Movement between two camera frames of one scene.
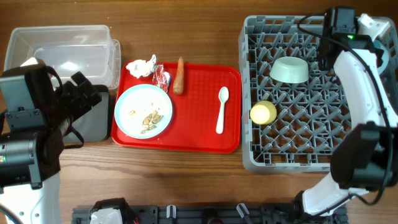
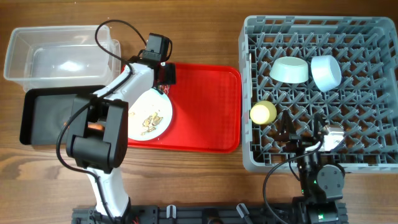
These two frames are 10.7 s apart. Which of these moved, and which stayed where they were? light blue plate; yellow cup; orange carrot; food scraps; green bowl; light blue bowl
Moved: orange carrot; light blue bowl
Stayed: green bowl; yellow cup; food scraps; light blue plate
